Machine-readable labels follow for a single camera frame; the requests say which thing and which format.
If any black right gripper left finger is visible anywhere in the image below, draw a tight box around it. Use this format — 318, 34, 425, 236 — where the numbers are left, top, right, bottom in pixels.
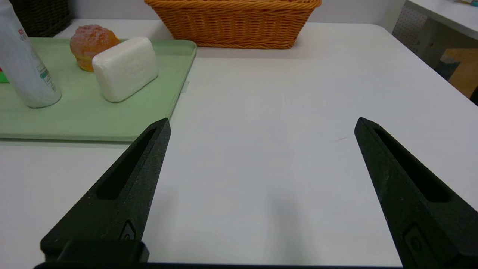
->
40, 118, 171, 263

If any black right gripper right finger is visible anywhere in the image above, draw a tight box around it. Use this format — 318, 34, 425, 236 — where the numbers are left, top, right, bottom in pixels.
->
354, 117, 478, 269

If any white soap bar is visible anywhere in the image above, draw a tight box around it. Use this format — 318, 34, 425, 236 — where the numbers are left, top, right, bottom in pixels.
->
92, 37, 159, 103

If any white plastic bottle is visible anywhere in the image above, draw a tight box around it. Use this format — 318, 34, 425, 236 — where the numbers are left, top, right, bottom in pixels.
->
0, 0, 62, 109

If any pink topped round bun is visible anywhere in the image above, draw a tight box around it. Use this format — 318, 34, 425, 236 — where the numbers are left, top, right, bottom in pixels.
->
70, 25, 121, 72

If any dark brown wicker basket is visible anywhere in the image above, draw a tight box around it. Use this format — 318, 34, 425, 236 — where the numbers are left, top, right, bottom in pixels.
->
9, 0, 72, 38

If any orange wicker basket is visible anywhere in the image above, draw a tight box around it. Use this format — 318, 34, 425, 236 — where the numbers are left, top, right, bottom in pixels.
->
144, 0, 322, 49

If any light green plastic tray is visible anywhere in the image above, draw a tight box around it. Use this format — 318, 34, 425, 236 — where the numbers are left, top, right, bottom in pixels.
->
0, 37, 197, 143

